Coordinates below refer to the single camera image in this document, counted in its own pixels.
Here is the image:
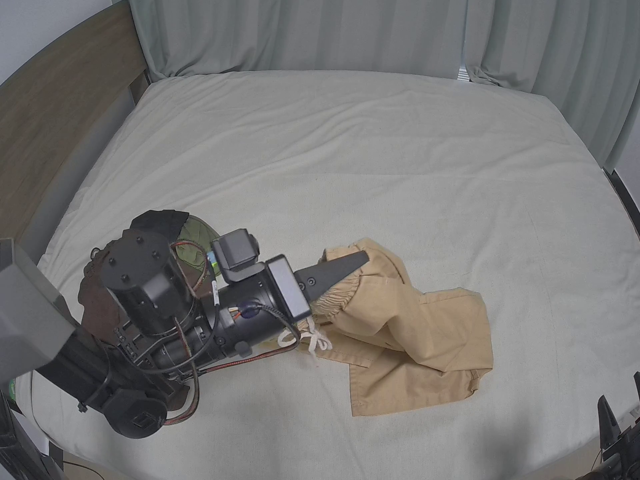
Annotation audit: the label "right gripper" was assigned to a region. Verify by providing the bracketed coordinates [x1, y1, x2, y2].
[598, 371, 640, 467]

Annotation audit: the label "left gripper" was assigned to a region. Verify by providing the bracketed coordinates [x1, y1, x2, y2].
[214, 250, 371, 361]

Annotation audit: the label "beige shorts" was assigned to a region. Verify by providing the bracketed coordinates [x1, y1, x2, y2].
[277, 237, 496, 417]

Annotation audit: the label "bed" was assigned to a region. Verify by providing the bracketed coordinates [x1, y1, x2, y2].
[0, 0, 640, 480]

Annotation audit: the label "green garment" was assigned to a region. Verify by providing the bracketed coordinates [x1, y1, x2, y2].
[172, 215, 221, 281]

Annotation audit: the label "black garment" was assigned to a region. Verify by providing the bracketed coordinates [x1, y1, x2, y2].
[129, 209, 191, 242]

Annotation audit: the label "brown garment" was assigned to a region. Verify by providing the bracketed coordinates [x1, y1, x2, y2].
[77, 238, 211, 414]

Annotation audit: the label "grey-green curtain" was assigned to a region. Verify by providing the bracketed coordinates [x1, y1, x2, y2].
[122, 0, 471, 83]
[462, 0, 640, 174]

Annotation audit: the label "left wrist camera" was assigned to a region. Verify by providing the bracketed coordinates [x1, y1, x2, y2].
[210, 228, 263, 286]

